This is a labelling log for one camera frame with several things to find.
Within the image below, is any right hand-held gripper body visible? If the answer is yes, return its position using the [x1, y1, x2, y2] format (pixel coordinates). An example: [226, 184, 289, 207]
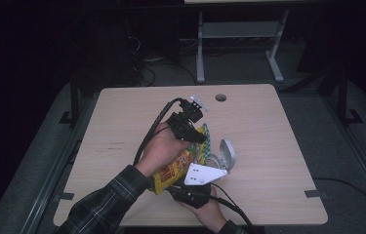
[167, 162, 229, 210]

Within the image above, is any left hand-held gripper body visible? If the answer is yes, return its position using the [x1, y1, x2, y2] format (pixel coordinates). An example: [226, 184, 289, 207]
[166, 94, 211, 144]

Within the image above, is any yellow spouted drink pouch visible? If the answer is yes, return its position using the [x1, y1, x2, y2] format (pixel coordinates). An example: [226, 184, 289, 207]
[150, 122, 212, 196]

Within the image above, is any clear pitcher with grey lid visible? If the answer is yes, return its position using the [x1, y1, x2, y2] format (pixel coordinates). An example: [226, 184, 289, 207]
[199, 138, 238, 178]

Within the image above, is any person's right hand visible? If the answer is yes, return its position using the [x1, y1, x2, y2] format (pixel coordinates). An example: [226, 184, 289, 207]
[176, 185, 229, 234]

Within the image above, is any person's left hand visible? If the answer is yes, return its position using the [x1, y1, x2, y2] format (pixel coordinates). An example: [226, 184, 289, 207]
[134, 121, 192, 178]

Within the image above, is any black metal stand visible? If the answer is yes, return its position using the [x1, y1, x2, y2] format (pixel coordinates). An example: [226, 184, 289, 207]
[58, 73, 81, 129]
[316, 63, 364, 128]

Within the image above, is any left hand-held gripper black cable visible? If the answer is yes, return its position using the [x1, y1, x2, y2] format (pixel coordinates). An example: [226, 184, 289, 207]
[132, 97, 184, 168]

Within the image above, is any hand-held gripper black cable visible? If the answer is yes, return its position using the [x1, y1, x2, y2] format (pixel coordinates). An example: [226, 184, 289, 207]
[209, 182, 259, 234]
[132, 97, 184, 168]

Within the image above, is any right hand-held gripper black cable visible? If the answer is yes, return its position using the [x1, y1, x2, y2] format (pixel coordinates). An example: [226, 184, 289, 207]
[209, 182, 259, 234]

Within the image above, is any tangle of black floor cables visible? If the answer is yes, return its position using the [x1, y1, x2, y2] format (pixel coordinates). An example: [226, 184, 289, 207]
[125, 34, 198, 88]

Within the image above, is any white metal desk frame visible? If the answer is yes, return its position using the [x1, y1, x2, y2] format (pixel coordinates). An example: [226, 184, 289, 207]
[183, 0, 322, 84]

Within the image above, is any grey metal floor rail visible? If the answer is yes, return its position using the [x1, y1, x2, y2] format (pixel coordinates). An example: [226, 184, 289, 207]
[19, 94, 101, 234]
[319, 94, 366, 214]

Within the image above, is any black floor cable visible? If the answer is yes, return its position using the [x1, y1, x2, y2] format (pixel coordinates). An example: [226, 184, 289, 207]
[311, 176, 366, 222]

